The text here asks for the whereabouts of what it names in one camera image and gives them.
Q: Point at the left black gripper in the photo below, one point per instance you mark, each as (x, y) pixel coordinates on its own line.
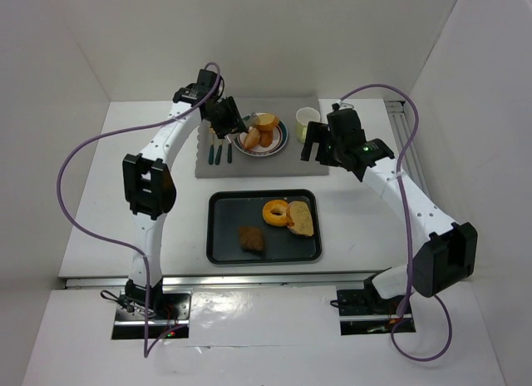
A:
(227, 121)

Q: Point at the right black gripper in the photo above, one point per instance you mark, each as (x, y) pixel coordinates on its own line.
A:
(317, 136)

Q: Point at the orange round bun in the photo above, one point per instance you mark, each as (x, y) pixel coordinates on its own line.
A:
(252, 138)

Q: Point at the brown oblong bread roll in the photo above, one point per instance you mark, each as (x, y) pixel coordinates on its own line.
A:
(266, 138)

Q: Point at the bread slice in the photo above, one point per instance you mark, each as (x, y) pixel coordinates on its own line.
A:
(266, 121)
(300, 221)

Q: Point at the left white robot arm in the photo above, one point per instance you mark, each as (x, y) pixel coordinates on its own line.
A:
(149, 188)

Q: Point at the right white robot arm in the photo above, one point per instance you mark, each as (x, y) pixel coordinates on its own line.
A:
(440, 251)

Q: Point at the dark brown bread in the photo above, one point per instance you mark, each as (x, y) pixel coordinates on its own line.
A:
(251, 239)

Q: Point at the grey placemat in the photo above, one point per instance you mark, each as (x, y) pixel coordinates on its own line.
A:
(286, 163)

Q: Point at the pale green mug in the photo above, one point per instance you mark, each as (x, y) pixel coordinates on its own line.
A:
(304, 116)

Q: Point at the white plate green red rim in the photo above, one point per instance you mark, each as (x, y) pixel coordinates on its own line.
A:
(280, 139)

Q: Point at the black tray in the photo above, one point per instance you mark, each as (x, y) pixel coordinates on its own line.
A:
(229, 210)

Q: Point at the glazed donut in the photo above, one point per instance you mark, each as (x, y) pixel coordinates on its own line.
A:
(274, 213)

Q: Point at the gold knife green handle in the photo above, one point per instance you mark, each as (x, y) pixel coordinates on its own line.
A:
(230, 152)

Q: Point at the gold spoon green handle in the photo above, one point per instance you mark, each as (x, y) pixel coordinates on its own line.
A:
(211, 150)

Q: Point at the gold fork green handle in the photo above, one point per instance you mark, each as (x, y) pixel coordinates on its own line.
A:
(217, 158)

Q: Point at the aluminium rail front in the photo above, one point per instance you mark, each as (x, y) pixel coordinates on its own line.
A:
(245, 280)

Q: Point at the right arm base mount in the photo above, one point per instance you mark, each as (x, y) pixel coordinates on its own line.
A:
(362, 314)

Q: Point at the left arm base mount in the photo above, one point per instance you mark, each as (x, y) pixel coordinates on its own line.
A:
(172, 319)

